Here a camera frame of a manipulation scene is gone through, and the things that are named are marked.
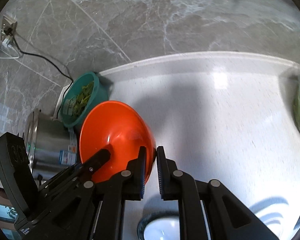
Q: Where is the small white bowl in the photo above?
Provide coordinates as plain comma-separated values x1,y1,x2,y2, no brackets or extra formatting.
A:
143,217,180,240

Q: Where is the white charger cable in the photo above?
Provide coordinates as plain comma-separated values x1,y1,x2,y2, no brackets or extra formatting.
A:
0,38,24,60

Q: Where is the teal colander with greens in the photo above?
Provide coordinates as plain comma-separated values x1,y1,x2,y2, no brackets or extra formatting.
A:
58,72,109,128

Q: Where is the stainless steel cooker pot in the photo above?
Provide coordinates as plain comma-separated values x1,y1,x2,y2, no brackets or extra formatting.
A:
24,109,78,180

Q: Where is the orange plastic bowl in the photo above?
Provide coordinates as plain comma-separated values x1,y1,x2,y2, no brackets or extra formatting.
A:
79,101,156,183

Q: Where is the black power cable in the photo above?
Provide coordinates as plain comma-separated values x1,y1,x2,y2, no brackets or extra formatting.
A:
7,28,75,119

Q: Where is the wall power socket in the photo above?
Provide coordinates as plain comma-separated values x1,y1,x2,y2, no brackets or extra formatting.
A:
0,15,17,48

